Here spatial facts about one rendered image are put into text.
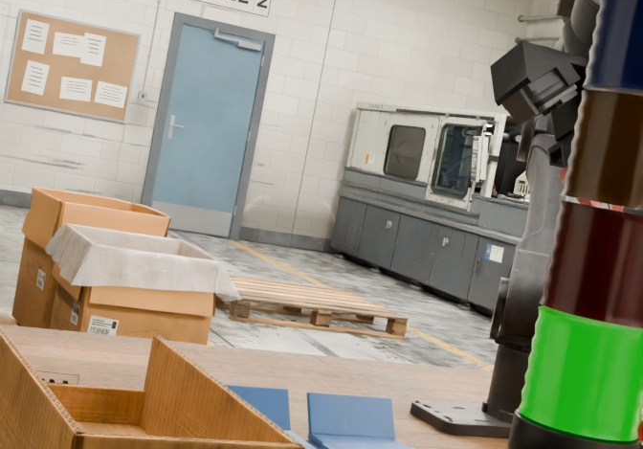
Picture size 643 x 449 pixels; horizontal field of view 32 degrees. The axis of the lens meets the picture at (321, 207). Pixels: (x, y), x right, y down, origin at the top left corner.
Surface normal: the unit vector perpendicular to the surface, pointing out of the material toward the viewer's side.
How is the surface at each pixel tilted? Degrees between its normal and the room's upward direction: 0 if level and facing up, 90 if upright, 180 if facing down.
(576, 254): 76
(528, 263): 37
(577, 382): 104
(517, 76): 89
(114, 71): 90
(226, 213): 90
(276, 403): 60
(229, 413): 90
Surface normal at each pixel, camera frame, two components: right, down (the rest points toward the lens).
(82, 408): 0.43, 0.13
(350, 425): 0.48, -0.37
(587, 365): -0.30, 0.24
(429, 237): -0.91, -0.15
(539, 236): 0.05, -0.77
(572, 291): -0.63, -0.33
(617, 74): -0.73, 0.15
